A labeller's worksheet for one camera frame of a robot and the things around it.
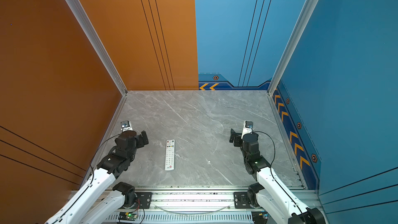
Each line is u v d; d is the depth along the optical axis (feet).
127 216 2.33
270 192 1.52
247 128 2.32
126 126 2.22
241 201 2.37
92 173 1.67
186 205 2.39
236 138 2.43
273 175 1.75
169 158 2.80
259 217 2.30
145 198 2.43
